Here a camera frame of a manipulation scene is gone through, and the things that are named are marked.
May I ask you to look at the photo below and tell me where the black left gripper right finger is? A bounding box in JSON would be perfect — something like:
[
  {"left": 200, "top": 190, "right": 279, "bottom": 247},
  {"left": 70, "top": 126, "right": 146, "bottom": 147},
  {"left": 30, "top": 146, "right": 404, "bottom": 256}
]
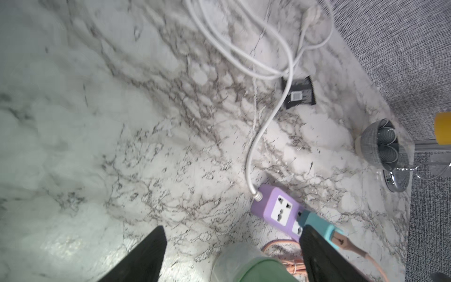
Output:
[{"left": 299, "top": 226, "right": 368, "bottom": 282}]

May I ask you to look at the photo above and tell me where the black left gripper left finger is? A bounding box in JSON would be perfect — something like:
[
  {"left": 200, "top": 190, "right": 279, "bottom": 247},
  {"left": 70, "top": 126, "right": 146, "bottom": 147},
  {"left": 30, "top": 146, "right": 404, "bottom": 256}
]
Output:
[{"left": 99, "top": 226, "right": 167, "bottom": 282}]

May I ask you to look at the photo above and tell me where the pink USB charging cable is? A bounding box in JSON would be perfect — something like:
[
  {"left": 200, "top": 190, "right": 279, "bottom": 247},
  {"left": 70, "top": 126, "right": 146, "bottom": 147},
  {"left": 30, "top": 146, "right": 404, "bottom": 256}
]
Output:
[{"left": 261, "top": 232, "right": 390, "bottom": 282}]

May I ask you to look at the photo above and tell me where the teal USB wall charger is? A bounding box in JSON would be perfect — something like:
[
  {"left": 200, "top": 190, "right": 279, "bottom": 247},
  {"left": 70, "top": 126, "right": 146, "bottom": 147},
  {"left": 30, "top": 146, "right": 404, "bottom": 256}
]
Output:
[{"left": 297, "top": 210, "right": 344, "bottom": 250}]

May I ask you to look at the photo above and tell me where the purple power strip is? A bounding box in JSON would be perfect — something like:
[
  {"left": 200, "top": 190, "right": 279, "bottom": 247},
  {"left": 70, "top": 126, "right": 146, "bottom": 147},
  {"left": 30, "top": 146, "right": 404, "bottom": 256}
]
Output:
[{"left": 251, "top": 184, "right": 305, "bottom": 241}]

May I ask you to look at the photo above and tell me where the chrome stand with yellow cups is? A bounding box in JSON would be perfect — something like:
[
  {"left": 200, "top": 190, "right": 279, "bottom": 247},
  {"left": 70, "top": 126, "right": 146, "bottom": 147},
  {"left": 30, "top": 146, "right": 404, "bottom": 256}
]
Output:
[{"left": 382, "top": 112, "right": 451, "bottom": 193}]

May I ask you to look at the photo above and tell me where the blue patterned ceramic bowl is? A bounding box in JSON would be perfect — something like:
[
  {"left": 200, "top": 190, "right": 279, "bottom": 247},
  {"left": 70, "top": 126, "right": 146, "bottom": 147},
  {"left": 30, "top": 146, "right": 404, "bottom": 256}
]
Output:
[{"left": 354, "top": 119, "right": 399, "bottom": 171}]

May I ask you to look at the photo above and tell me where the black snack bar wrapper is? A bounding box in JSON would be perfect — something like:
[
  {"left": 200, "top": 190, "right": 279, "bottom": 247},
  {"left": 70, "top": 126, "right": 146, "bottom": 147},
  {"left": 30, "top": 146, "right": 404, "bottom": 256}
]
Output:
[{"left": 284, "top": 76, "right": 316, "bottom": 109}]

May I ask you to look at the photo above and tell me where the white power strip cable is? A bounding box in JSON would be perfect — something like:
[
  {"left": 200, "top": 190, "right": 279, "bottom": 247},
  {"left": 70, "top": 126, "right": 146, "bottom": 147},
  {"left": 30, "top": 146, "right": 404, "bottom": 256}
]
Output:
[{"left": 184, "top": 0, "right": 335, "bottom": 202}]

